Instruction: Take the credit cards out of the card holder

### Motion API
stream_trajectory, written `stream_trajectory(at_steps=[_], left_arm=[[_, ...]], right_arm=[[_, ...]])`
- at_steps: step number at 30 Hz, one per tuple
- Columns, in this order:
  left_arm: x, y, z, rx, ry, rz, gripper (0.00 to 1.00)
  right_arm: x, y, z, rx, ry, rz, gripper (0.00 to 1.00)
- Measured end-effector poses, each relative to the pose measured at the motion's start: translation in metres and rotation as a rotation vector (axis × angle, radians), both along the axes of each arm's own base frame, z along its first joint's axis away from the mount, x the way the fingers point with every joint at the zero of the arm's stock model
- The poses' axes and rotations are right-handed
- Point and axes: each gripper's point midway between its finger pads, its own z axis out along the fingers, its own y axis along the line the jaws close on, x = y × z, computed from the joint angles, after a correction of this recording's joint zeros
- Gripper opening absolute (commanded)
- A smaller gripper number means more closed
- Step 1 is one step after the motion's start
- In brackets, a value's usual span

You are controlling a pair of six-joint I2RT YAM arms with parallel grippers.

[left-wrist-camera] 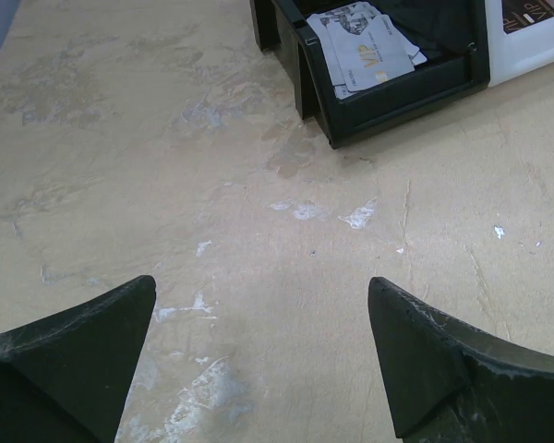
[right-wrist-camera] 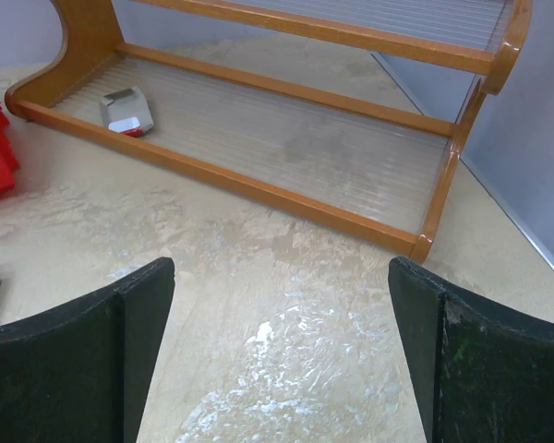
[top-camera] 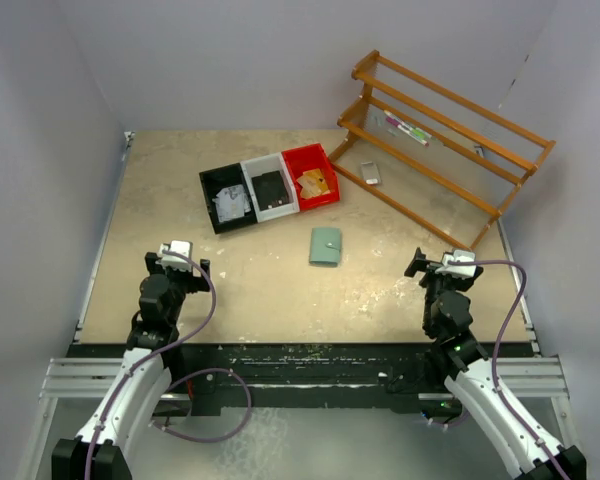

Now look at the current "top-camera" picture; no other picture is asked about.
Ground orange cards in red bin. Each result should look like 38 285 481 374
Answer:
297 168 330 200

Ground wooden rack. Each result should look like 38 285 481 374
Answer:
329 50 555 249

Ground aluminium frame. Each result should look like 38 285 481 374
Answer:
17 355 589 480

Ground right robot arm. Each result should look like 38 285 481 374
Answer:
404 249 587 479

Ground pink marker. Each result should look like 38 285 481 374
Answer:
384 111 430 147

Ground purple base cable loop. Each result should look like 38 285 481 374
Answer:
152 368 253 444

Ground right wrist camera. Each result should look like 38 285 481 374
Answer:
436 249 478 279

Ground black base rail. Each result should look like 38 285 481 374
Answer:
67 341 536 417

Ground red bin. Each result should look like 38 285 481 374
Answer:
282 143 340 211

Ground white bin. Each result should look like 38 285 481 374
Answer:
240 152 299 223

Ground green marker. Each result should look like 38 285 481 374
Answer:
384 110 432 139

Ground black bin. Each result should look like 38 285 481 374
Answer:
199 163 257 235

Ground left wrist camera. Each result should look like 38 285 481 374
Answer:
157 240 193 272

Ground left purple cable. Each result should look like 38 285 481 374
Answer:
82 252 217 480

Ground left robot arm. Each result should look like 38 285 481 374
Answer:
51 240 215 479

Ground green card holder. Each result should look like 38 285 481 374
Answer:
309 227 342 267

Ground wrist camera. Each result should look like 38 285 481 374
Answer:
436 249 478 279
157 240 193 272

